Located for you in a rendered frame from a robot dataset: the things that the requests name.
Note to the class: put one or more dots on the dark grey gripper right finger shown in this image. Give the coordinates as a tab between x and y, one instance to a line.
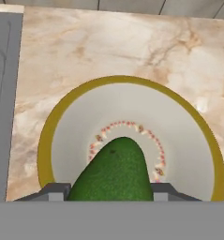
164	190

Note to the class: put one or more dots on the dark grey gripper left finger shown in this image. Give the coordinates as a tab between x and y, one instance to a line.
55	190

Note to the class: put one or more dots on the green avocado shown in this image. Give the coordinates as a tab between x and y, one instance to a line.
116	175

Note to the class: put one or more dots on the white bowl with yellow rim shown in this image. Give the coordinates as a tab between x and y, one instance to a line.
179	146

